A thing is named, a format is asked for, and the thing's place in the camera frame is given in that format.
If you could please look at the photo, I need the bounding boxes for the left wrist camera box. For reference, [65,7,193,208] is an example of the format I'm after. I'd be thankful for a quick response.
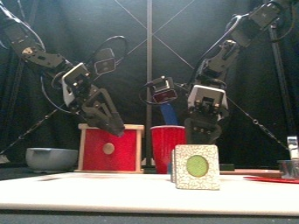
[93,47,118,75]

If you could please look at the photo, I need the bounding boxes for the green centre toy sushi piece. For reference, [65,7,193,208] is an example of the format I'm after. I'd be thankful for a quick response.
[174,143,222,191]

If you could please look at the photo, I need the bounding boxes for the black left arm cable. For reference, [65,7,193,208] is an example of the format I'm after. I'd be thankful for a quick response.
[87,34,130,67]
[41,73,73,115]

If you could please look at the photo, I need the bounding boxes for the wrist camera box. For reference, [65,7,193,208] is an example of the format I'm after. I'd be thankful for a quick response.
[150,76,179,105]
[93,47,118,75]

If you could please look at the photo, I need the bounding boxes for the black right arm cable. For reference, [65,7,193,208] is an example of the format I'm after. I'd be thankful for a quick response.
[191,14,252,86]

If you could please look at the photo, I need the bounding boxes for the diagonal dark brace rod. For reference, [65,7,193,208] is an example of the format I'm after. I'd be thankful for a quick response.
[227,96,290,151]
[0,104,67,156]

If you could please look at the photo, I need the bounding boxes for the red centre toy sushi piece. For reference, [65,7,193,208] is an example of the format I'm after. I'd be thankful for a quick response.
[170,149,178,184]

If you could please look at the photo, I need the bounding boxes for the orange-red toy knife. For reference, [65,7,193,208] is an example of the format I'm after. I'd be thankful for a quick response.
[244,175,299,185]

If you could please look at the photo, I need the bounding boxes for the dark slanted frame post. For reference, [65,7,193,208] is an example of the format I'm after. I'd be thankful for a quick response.
[268,25,296,141]

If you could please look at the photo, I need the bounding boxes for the light brown plate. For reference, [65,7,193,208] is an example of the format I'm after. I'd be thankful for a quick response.
[219,168,285,179]

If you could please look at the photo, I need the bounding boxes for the grey ceramic bowl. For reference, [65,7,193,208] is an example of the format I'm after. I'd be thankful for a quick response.
[25,147,81,173]

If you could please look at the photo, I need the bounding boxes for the black cloth backdrop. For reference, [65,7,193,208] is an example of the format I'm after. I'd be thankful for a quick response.
[0,0,299,173]

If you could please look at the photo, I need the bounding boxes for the shiny metal cup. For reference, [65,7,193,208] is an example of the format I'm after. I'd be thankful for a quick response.
[277,135,299,179]

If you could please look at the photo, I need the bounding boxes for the grey vertical frame pole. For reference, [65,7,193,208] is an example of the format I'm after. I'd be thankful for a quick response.
[145,0,155,175]

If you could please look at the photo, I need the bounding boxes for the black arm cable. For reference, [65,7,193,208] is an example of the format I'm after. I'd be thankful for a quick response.
[191,14,252,86]
[87,34,130,67]
[41,73,73,115]

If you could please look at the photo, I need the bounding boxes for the red plastic cup, white rim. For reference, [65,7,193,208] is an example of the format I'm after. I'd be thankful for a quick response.
[150,125,187,175]

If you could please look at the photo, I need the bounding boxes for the thin grey brace wire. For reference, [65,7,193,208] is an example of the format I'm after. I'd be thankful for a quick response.
[126,0,197,56]
[114,0,197,71]

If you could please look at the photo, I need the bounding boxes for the blue utensil handle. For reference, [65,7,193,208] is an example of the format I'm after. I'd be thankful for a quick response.
[159,101,181,127]

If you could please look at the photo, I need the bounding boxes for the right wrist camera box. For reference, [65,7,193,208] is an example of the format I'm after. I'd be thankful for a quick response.
[150,76,179,105]

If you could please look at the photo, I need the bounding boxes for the white cutting board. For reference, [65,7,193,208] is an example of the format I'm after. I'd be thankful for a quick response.
[0,171,299,217]

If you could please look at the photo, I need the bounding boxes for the wooden box with red sides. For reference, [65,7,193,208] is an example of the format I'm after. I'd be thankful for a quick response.
[77,122,146,174]

